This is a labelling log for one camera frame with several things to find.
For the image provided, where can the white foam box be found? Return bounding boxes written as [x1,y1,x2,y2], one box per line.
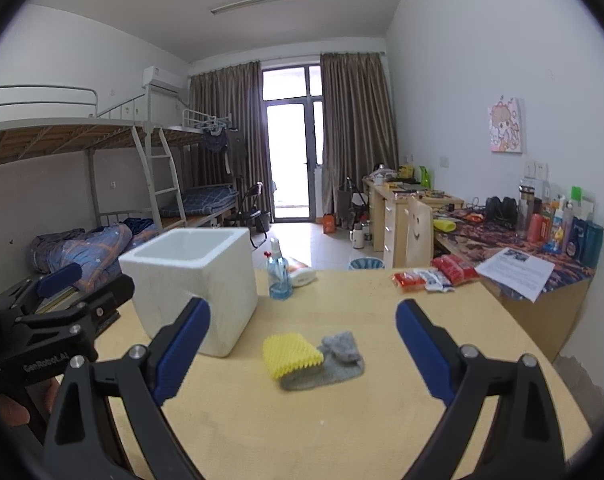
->
[118,227,259,358]

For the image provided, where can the black folding cart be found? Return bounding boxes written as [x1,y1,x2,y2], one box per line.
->
[338,177,370,223]

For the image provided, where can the metal bunk bed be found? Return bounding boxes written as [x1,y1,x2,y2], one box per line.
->
[0,85,188,301]
[144,107,243,231]

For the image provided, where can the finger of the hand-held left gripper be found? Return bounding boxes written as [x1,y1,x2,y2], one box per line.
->
[0,262,83,317]
[14,275,135,336]

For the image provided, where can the dark blue bottle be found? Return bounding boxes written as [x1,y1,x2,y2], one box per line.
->
[567,217,588,261]

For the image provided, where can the blue plaid bedding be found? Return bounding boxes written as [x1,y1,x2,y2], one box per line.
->
[160,185,239,217]

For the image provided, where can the white snack packet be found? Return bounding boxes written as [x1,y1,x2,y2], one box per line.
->
[414,268,455,293]

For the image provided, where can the yellow foam net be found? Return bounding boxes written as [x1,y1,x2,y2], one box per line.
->
[262,332,324,380]

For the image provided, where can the person's left hand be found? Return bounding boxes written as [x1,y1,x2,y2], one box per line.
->
[0,377,62,429]

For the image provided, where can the hanging dark clothes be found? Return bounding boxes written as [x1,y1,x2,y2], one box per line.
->
[199,115,248,176]

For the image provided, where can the white bunk bed ladder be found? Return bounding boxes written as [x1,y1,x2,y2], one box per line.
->
[132,125,188,233]

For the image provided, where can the black folding chair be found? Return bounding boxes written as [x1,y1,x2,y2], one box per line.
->
[232,181,270,248]

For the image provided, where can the green-capped white bottle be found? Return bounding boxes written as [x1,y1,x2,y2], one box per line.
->
[564,186,584,221]

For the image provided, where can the printed paper sheet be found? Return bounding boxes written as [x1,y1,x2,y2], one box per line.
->
[474,247,555,303]

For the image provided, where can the small red snack packet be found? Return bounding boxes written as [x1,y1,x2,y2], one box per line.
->
[392,271,427,292]

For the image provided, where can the grey sock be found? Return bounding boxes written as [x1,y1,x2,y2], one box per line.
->
[281,331,365,392]

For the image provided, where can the wooden desk with patterned mat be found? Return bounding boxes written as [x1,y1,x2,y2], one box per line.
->
[432,208,595,363]

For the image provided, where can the white orange lotion tube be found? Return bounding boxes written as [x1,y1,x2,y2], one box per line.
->
[287,257,318,288]

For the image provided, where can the brown curtain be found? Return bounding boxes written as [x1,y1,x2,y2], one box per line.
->
[320,52,400,226]
[188,61,273,211]

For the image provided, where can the white blue spray can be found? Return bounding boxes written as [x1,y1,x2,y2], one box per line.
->
[544,195,567,253]

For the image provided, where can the black headphones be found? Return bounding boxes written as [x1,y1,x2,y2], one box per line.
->
[484,196,518,223]

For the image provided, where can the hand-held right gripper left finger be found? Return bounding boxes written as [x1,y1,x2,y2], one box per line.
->
[44,297,212,480]

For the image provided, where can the wooden desk with drawers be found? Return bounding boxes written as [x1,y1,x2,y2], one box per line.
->
[363,177,465,266]

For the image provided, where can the wooden chair with smiley face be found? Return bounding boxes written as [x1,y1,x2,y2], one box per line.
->
[404,195,435,268]

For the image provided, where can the white air conditioner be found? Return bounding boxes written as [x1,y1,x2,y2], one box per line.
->
[142,66,180,93]

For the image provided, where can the blue orange quilt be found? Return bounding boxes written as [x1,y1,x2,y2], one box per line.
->
[30,217,158,291]

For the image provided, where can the ceiling tube light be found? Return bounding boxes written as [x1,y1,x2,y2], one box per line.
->
[211,0,306,15]

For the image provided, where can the pink cartoon wall poster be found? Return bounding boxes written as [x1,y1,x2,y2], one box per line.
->
[488,95,525,154]

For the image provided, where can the glass balcony door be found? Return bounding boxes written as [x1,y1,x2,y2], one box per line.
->
[261,64,325,221]

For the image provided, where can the teal bottle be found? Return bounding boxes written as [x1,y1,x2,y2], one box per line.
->
[582,221,604,268]

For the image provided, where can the large red snack packet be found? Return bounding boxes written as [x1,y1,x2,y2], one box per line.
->
[432,255,479,286]

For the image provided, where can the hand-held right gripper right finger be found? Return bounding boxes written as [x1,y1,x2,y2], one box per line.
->
[395,299,568,480]

